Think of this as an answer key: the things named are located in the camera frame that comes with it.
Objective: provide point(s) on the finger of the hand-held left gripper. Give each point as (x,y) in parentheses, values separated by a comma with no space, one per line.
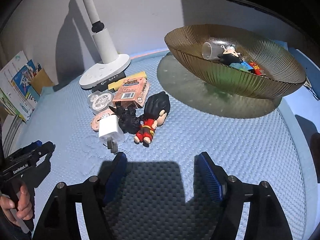
(46,150)
(35,144)

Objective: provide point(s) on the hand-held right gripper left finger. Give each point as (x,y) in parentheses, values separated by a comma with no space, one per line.
(116,177)

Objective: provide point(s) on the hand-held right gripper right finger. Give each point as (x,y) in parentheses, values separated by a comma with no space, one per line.
(208,177)

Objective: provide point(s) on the white charger plug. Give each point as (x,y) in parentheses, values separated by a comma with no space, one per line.
(110,130)

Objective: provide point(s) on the black spiky monster figure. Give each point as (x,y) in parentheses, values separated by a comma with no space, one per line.
(127,122)

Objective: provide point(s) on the pink round gadget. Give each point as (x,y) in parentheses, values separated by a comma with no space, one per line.
(96,122)

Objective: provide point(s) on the clear correction tape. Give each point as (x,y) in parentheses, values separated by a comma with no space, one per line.
(100,102)

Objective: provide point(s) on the black-haired red-clothed figurine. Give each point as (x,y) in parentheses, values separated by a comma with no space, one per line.
(155,105)

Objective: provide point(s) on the black flash drive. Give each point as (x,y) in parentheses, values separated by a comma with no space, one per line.
(100,87)

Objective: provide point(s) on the pink printed box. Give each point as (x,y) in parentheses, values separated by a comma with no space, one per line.
(130,92)

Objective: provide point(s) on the amber ribbed glass bowl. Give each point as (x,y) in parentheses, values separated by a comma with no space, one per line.
(225,80)

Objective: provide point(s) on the yellow rectangular box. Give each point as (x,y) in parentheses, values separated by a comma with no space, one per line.
(137,76)

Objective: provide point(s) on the blue rectangular box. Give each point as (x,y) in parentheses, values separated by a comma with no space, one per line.
(246,66)

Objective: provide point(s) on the red lighter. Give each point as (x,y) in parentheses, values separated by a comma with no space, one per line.
(257,68)

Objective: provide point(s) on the astronaut doll figurine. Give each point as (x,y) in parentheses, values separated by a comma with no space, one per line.
(230,56)

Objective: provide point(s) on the person's left hand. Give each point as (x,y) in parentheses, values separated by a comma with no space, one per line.
(26,205)

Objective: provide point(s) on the blue textured mat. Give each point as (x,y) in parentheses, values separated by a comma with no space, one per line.
(225,142)

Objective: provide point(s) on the row of books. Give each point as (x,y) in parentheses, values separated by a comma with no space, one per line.
(15,87)

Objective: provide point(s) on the cardboard pen holder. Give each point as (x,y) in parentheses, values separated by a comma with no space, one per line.
(41,82)

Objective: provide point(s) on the bunch of pens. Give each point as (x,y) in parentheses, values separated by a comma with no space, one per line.
(33,71)

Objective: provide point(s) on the white desk lamp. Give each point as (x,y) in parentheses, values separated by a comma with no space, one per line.
(105,42)

